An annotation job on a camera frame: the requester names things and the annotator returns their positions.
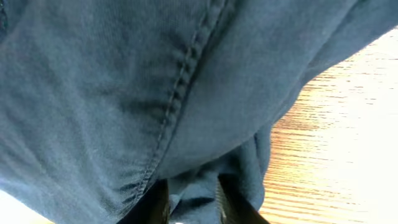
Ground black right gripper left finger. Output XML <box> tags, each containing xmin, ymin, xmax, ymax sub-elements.
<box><xmin>118</xmin><ymin>180</ymin><xmax>170</xmax><ymax>224</ymax></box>

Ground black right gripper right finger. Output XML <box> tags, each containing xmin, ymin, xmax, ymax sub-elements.
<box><xmin>216</xmin><ymin>175</ymin><xmax>270</xmax><ymax>224</ymax></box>

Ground dark blue denim shorts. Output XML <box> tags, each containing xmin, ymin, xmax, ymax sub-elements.
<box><xmin>1</xmin><ymin>0</ymin><xmax>397</xmax><ymax>223</ymax></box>

